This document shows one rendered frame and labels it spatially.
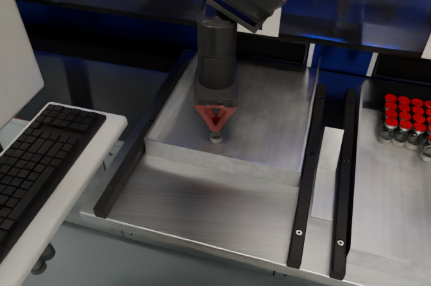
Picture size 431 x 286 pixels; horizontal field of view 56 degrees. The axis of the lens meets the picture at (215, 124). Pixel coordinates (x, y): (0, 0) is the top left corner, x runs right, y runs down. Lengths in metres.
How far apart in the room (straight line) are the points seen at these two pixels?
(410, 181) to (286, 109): 0.25
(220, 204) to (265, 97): 0.28
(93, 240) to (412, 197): 1.27
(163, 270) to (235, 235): 1.00
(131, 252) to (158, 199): 1.00
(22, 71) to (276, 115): 0.55
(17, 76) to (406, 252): 0.80
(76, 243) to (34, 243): 0.97
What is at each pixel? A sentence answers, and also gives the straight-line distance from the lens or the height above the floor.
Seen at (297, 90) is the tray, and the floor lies 0.88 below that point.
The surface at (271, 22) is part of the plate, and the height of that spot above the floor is 1.02.
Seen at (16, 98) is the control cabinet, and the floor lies 0.84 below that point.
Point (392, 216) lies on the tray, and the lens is 0.67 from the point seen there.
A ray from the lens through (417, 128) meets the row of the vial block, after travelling 0.75.
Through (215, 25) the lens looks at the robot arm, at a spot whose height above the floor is 1.12.
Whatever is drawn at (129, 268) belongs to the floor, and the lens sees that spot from 1.60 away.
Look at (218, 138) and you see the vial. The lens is 0.70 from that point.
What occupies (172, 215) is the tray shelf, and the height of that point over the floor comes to 0.88.
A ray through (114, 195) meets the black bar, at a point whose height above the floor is 0.90.
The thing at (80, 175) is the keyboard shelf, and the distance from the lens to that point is 0.80.
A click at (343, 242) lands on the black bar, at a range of 0.60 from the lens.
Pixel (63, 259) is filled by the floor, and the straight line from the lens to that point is 1.69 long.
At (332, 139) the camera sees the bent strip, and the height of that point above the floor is 0.92.
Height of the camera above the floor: 1.38
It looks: 42 degrees down
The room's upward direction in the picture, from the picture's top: straight up
